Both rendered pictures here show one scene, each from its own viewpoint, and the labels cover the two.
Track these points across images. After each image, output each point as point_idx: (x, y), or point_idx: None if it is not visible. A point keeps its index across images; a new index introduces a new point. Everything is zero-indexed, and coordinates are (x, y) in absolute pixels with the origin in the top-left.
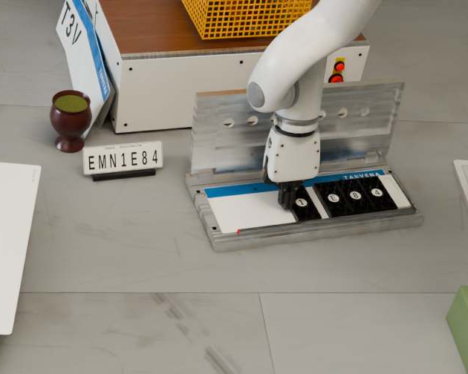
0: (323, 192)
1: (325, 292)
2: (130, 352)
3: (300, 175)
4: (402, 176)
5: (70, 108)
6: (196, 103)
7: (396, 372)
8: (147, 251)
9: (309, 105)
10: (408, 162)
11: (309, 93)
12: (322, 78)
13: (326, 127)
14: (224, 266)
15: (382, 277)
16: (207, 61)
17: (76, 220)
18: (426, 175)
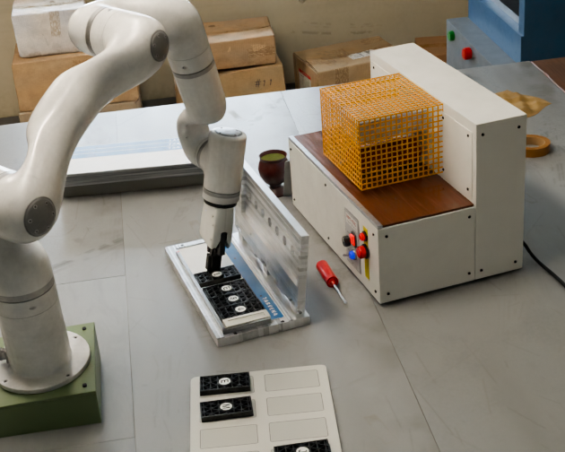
0: (233, 283)
1: (127, 301)
2: (70, 237)
3: (205, 239)
4: (291, 337)
5: (267, 159)
6: None
7: None
8: (163, 232)
9: (205, 174)
10: (314, 341)
11: (205, 164)
12: (214, 158)
13: (279, 247)
14: (152, 260)
15: (147, 327)
16: (314, 170)
17: (191, 206)
18: (297, 352)
